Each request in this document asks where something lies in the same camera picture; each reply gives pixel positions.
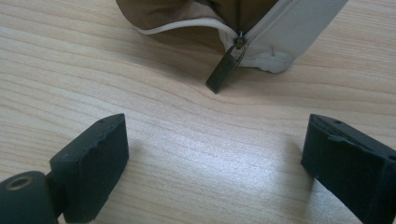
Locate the white zippered pouch brown lining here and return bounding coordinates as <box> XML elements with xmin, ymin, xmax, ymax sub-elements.
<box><xmin>115</xmin><ymin>0</ymin><xmax>349</xmax><ymax>95</ymax></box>

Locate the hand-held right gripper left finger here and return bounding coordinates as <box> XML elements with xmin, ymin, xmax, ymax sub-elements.
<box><xmin>46</xmin><ymin>113</ymin><xmax>130</xmax><ymax>224</ymax></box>

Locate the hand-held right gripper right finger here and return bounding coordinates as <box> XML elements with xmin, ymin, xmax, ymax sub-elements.
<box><xmin>300</xmin><ymin>113</ymin><xmax>396</xmax><ymax>224</ymax></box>

